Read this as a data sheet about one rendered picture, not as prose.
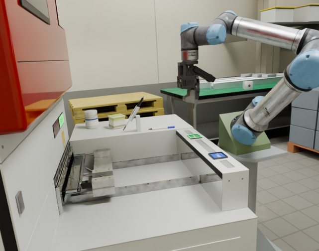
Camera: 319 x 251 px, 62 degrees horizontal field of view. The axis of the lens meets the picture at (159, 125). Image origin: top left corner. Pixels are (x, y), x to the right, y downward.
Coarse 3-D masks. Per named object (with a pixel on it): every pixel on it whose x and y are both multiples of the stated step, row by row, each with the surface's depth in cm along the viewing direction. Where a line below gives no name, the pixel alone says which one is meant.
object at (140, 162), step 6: (156, 156) 133; (162, 156) 133; (168, 156) 133; (174, 156) 134; (114, 162) 129; (120, 162) 128; (126, 162) 129; (132, 162) 130; (138, 162) 130; (144, 162) 131; (150, 162) 132; (156, 162) 132; (162, 162) 133; (84, 168) 125; (90, 168) 126; (114, 168) 128
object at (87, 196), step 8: (192, 176) 110; (136, 184) 105; (144, 184) 105; (152, 184) 105; (160, 184) 106; (168, 184) 106; (176, 184) 107; (184, 184) 108; (192, 184) 109; (88, 192) 101; (120, 192) 103; (128, 192) 103; (136, 192) 104; (72, 200) 99; (80, 200) 100; (88, 200) 101
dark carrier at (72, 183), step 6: (72, 156) 125; (78, 156) 125; (72, 162) 118; (78, 162) 118; (72, 168) 112; (78, 168) 111; (66, 174) 106; (72, 174) 106; (78, 174) 105; (66, 180) 101; (72, 180) 101; (66, 186) 96; (72, 186) 96
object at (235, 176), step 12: (180, 132) 133; (192, 132) 132; (192, 144) 115; (204, 144) 115; (228, 156) 99; (228, 168) 89; (240, 168) 89; (228, 180) 87; (240, 180) 88; (228, 192) 88; (240, 192) 89; (228, 204) 89; (240, 204) 90
